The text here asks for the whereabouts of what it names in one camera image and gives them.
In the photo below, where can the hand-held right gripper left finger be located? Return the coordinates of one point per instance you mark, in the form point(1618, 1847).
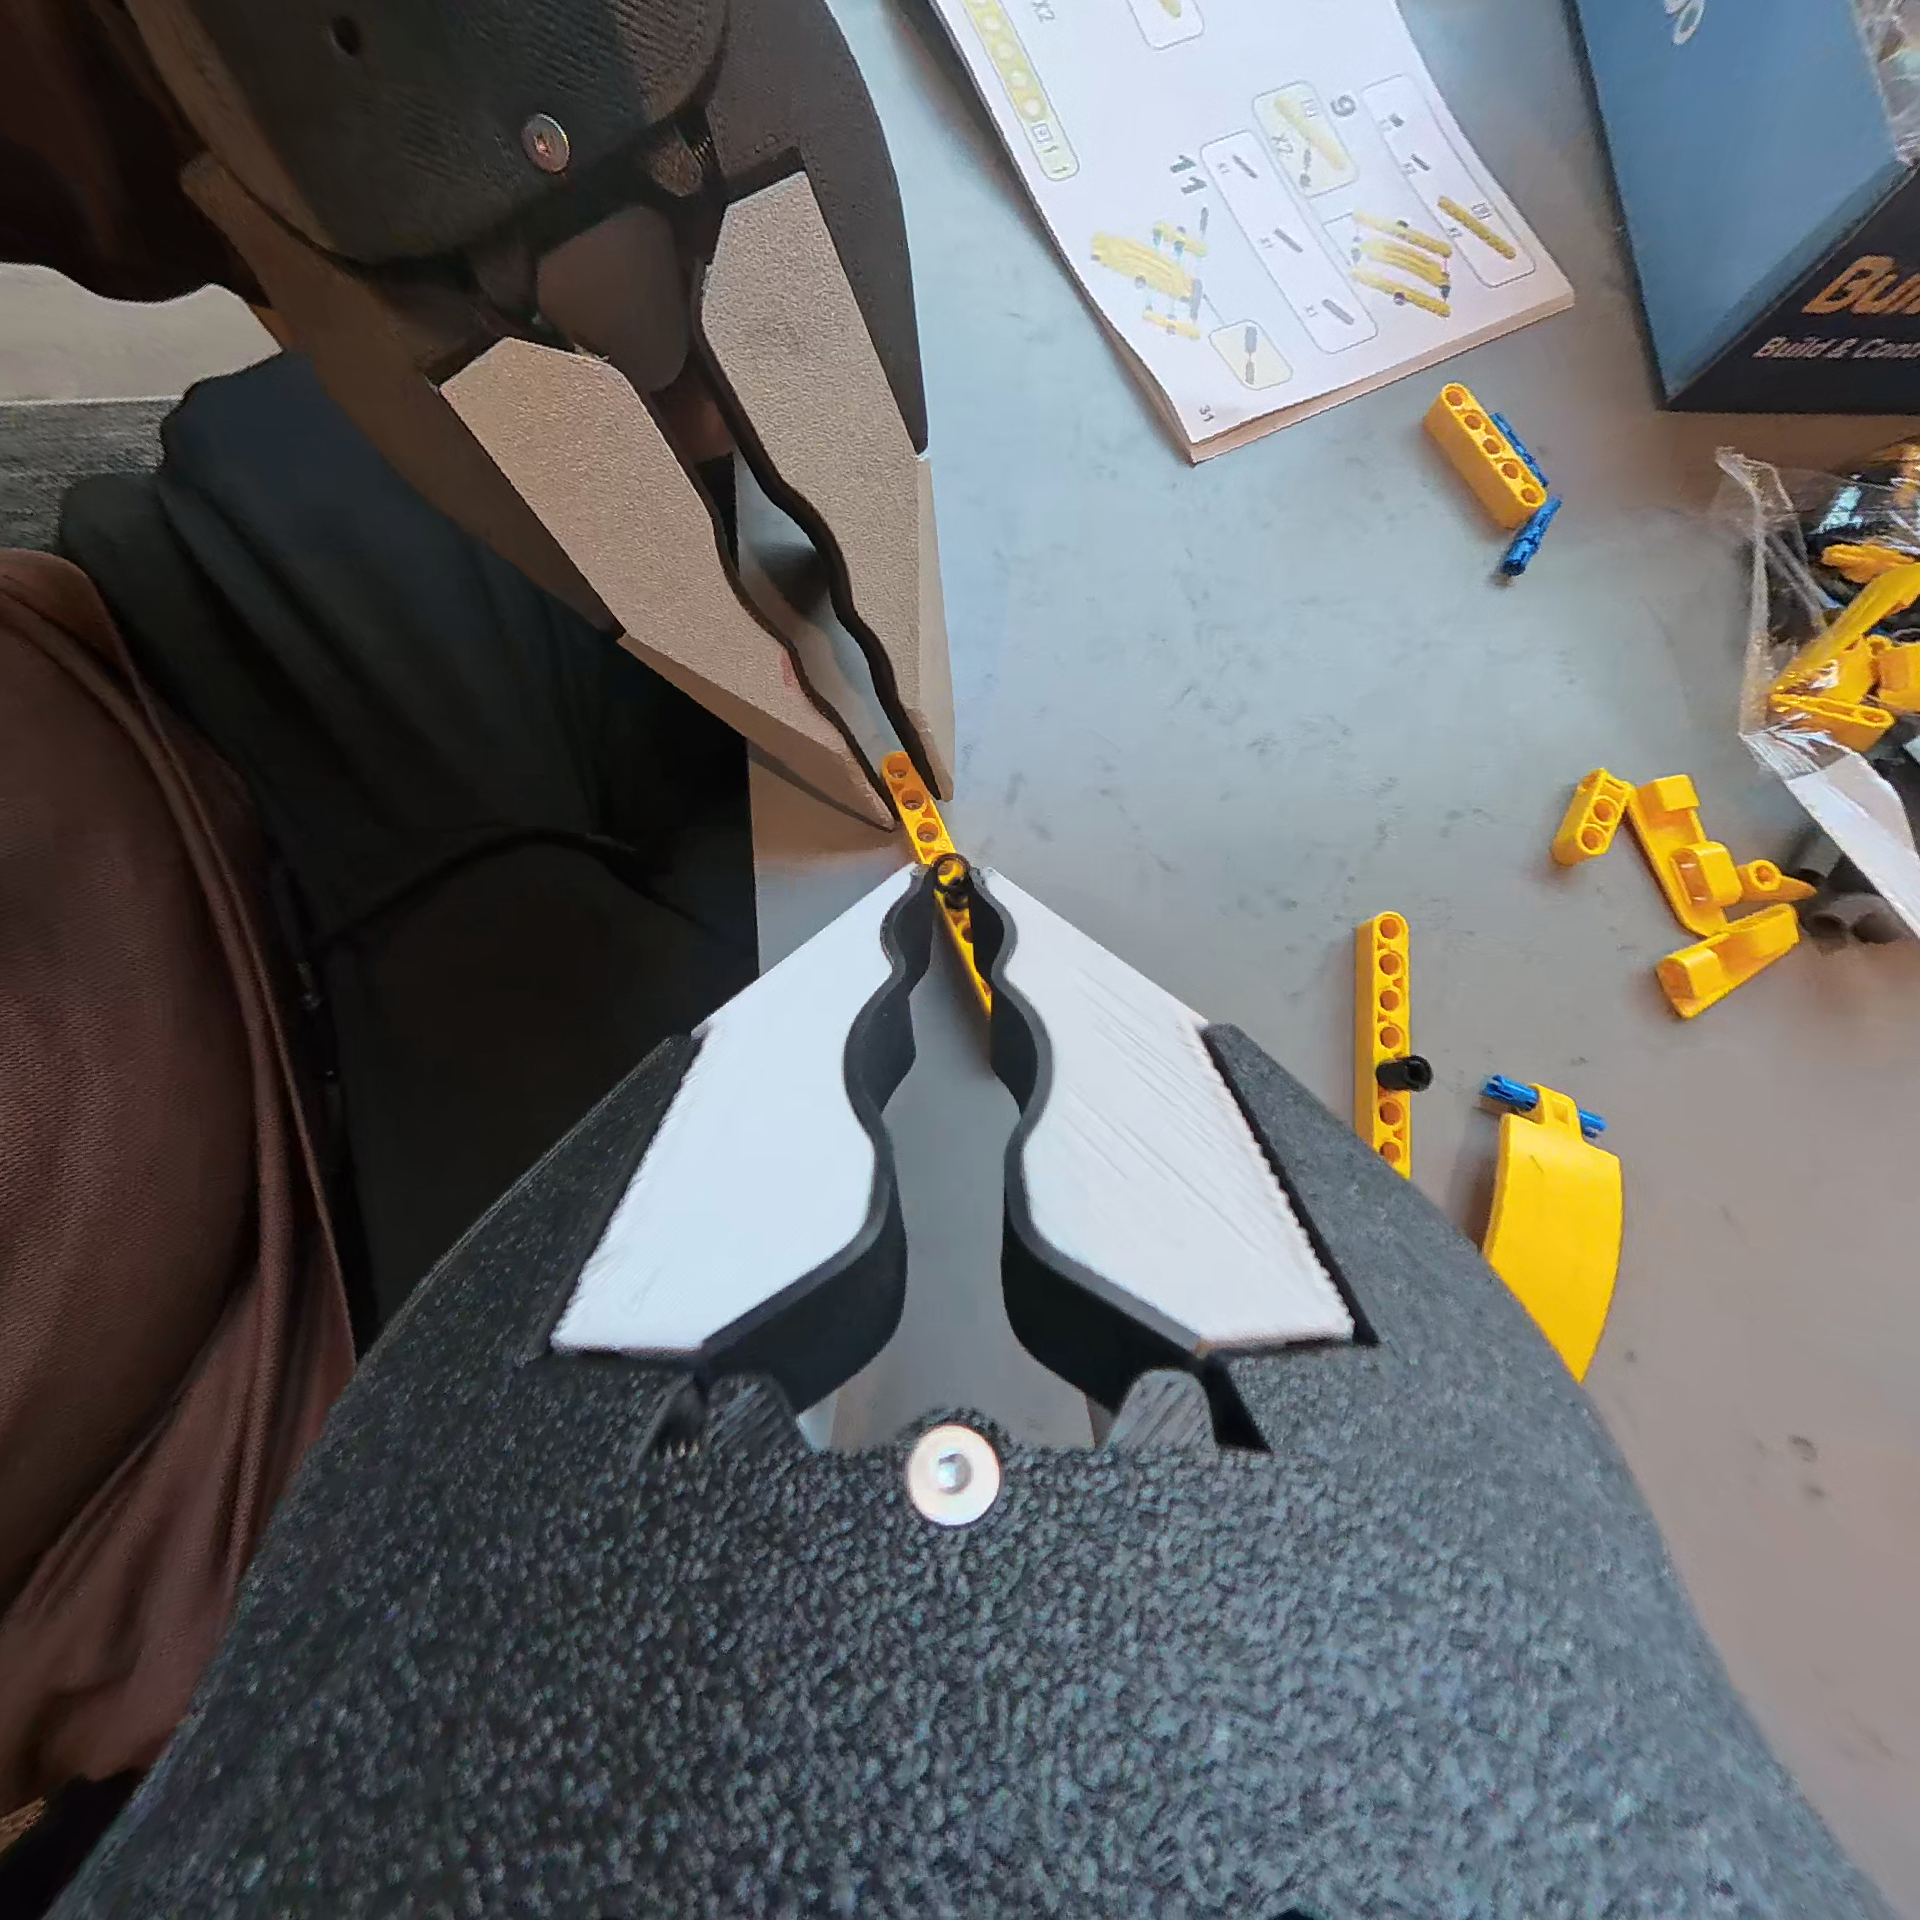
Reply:
point(734, 1170)

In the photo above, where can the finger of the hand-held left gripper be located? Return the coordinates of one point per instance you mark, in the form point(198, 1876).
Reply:
point(601, 480)
point(827, 421)

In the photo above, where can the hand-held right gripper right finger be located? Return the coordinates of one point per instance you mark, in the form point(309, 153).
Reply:
point(1172, 1170)

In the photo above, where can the long yellow holed beam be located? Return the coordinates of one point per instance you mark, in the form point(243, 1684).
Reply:
point(914, 795)
point(1383, 975)

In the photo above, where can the small black bush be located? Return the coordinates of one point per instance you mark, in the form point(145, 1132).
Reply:
point(950, 868)

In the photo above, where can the yellow curved panel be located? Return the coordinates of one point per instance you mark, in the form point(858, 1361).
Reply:
point(1561, 1229)

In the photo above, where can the person's left forearm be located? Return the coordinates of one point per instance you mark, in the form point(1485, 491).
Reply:
point(76, 135)

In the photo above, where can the grey desk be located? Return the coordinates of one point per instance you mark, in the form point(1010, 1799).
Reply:
point(1276, 674)

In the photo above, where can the black connector pin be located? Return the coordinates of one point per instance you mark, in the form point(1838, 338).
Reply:
point(1406, 1072)

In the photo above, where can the blue connector pin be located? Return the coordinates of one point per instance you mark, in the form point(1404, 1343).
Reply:
point(1517, 1093)
point(1524, 447)
point(1530, 538)

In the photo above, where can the white instruction booklet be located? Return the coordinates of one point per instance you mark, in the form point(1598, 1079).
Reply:
point(1276, 195)

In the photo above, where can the small yellow three-hole beam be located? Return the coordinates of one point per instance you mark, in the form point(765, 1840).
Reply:
point(1590, 819)

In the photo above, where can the person's torso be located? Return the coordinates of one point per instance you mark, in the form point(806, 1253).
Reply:
point(149, 1124)

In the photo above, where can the yellow slanted brick piece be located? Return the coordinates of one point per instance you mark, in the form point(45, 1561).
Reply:
point(1724, 960)

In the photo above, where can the yellow angled panel piece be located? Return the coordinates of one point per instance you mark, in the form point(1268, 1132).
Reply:
point(1687, 856)

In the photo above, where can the short thick yellow beam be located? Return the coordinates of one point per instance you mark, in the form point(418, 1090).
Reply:
point(1485, 450)

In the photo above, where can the dark grey connector pieces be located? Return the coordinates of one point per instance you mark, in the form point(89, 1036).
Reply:
point(1852, 900)

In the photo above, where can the clear bag yellow connectors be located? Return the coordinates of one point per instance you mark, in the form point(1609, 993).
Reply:
point(1846, 629)

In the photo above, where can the blue cardboard kit box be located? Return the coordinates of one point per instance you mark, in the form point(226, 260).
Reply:
point(1770, 181)

